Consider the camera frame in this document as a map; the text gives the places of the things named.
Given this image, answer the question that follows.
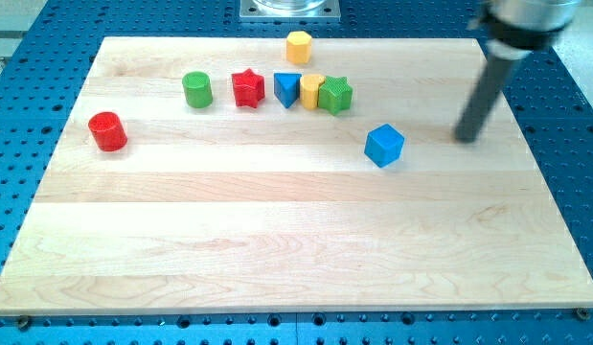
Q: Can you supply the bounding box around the blue triangle block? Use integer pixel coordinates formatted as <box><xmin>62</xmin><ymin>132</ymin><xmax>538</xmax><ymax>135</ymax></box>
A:
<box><xmin>274</xmin><ymin>73</ymin><xmax>302</xmax><ymax>108</ymax></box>

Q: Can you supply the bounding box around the yellow hexagon block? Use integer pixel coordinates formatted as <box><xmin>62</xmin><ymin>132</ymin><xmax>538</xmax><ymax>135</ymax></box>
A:
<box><xmin>285</xmin><ymin>31</ymin><xmax>312</xmax><ymax>64</ymax></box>

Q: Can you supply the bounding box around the yellow cylinder block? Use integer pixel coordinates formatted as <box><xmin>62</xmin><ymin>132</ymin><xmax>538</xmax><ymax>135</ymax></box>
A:
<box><xmin>300</xmin><ymin>74</ymin><xmax>326</xmax><ymax>110</ymax></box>

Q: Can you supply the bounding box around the green cylinder block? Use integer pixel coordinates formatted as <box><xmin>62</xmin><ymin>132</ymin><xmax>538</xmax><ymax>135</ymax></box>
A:
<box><xmin>182</xmin><ymin>71</ymin><xmax>213</xmax><ymax>108</ymax></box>

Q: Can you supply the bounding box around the green star block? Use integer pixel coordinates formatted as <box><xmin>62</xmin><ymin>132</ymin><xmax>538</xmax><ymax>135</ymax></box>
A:
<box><xmin>318</xmin><ymin>76</ymin><xmax>353</xmax><ymax>115</ymax></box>

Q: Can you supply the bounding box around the wooden board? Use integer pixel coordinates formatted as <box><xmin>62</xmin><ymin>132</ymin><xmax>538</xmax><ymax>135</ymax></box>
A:
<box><xmin>0</xmin><ymin>37</ymin><xmax>593</xmax><ymax>315</ymax></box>

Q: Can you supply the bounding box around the blue cube block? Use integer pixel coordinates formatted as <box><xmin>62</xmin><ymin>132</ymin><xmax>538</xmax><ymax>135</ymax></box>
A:
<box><xmin>364</xmin><ymin>124</ymin><xmax>405</xmax><ymax>168</ymax></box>

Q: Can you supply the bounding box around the red cylinder block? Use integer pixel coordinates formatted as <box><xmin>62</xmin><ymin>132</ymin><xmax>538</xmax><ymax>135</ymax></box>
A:
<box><xmin>88</xmin><ymin>111</ymin><xmax>127</xmax><ymax>151</ymax></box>

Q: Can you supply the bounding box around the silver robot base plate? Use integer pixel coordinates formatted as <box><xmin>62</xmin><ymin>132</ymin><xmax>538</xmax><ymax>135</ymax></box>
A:
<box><xmin>239</xmin><ymin>0</ymin><xmax>341</xmax><ymax>23</ymax></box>

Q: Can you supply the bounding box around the red star block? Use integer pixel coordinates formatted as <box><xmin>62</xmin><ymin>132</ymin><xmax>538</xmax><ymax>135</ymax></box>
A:
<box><xmin>231</xmin><ymin>68</ymin><xmax>265</xmax><ymax>108</ymax></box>

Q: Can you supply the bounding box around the grey pusher rod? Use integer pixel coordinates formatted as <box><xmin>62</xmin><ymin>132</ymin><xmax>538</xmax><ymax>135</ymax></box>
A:
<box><xmin>453</xmin><ymin>54</ymin><xmax>519</xmax><ymax>144</ymax></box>

